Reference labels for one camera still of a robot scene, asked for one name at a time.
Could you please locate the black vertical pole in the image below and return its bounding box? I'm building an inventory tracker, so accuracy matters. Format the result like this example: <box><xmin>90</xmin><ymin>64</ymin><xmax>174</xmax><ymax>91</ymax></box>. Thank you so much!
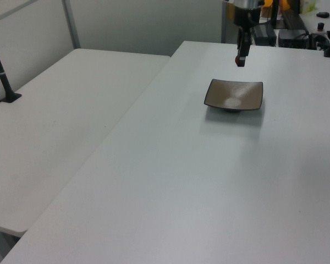
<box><xmin>269</xmin><ymin>0</ymin><xmax>281</xmax><ymax>29</ymax></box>

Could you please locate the orange plastic object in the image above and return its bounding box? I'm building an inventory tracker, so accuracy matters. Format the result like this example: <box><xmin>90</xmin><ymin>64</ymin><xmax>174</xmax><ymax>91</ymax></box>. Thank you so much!
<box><xmin>261</xmin><ymin>0</ymin><xmax>292</xmax><ymax>12</ymax></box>

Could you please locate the green and white box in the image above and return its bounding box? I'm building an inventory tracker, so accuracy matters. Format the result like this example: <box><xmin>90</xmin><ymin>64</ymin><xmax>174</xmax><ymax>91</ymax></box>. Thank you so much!
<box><xmin>299</xmin><ymin>0</ymin><xmax>318</xmax><ymax>14</ymax></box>

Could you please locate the black camera stand with cable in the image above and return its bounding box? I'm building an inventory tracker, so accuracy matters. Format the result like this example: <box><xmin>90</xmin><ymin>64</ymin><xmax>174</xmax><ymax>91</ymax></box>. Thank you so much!
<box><xmin>0</xmin><ymin>27</ymin><xmax>23</xmax><ymax>104</ymax></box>

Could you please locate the black Franka gripper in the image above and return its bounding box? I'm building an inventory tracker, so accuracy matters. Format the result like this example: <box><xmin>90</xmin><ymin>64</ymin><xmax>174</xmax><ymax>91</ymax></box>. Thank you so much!
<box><xmin>233</xmin><ymin>4</ymin><xmax>262</xmax><ymax>68</ymax></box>

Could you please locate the black control box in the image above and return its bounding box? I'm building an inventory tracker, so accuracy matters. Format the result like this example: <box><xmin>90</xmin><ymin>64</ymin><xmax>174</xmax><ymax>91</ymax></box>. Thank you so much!
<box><xmin>277</xmin><ymin>28</ymin><xmax>310</xmax><ymax>50</ymax></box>

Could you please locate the black power supply brick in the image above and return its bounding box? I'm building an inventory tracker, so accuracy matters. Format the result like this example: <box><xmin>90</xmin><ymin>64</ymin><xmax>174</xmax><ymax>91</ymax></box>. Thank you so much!
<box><xmin>251</xmin><ymin>23</ymin><xmax>278</xmax><ymax>46</ymax></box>

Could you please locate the white side table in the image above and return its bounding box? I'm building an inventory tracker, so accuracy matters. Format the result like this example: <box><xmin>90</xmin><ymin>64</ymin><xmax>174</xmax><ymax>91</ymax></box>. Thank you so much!
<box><xmin>0</xmin><ymin>48</ymin><xmax>172</xmax><ymax>239</ymax></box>

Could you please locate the square brown ceramic plate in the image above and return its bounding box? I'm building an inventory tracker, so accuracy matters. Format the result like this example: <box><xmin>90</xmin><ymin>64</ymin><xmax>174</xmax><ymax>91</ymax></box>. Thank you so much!
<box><xmin>203</xmin><ymin>78</ymin><xmax>264</xmax><ymax>114</ymax></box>

